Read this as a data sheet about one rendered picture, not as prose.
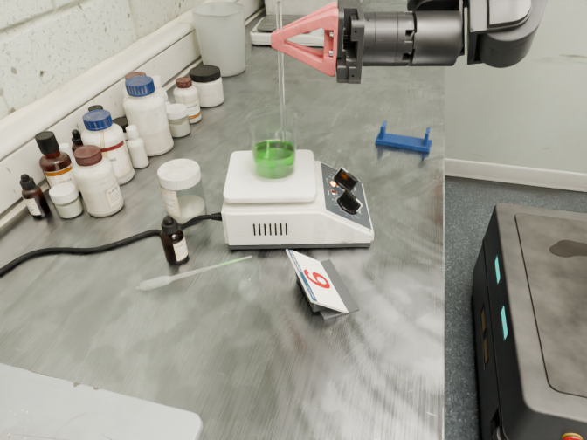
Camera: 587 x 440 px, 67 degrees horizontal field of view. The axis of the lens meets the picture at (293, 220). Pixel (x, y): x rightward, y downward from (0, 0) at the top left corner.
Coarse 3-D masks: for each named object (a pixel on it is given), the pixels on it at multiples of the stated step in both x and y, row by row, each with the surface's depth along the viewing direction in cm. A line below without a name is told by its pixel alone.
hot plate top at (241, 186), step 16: (240, 160) 63; (304, 160) 63; (240, 176) 60; (304, 176) 60; (224, 192) 57; (240, 192) 57; (256, 192) 57; (272, 192) 57; (288, 192) 57; (304, 192) 57
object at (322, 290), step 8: (296, 256) 55; (304, 256) 57; (304, 264) 55; (312, 264) 57; (304, 272) 53; (312, 272) 54; (320, 272) 56; (312, 280) 53; (320, 280) 54; (312, 288) 51; (320, 288) 52; (328, 288) 54; (320, 296) 51; (328, 296) 52; (336, 296) 54; (336, 304) 52
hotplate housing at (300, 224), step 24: (216, 216) 62; (240, 216) 57; (264, 216) 57; (288, 216) 57; (312, 216) 57; (336, 216) 58; (240, 240) 60; (264, 240) 60; (288, 240) 60; (312, 240) 60; (336, 240) 60; (360, 240) 60
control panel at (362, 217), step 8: (328, 168) 66; (328, 176) 64; (328, 184) 63; (336, 184) 64; (360, 184) 68; (328, 192) 61; (336, 192) 62; (352, 192) 65; (360, 192) 66; (328, 200) 60; (336, 200) 61; (360, 200) 64; (328, 208) 58; (336, 208) 59; (344, 216) 59; (352, 216) 60; (360, 216) 61; (368, 216) 62; (360, 224) 59; (368, 224) 60
